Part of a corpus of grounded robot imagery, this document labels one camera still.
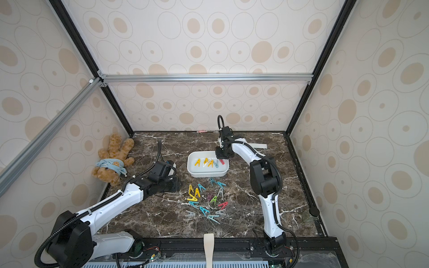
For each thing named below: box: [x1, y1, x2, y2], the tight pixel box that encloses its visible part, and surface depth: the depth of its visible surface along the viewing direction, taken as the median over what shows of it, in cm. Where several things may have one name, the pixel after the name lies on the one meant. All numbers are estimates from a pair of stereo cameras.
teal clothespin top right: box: [210, 176, 227, 189], surface depth 96 cm
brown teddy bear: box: [91, 132, 135, 186], surface depth 96 cm
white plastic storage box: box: [187, 150, 230, 178], surface depth 104 cm
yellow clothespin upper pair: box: [188, 184, 201, 198], surface depth 93 cm
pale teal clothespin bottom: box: [206, 214, 221, 226], surface depth 84 cm
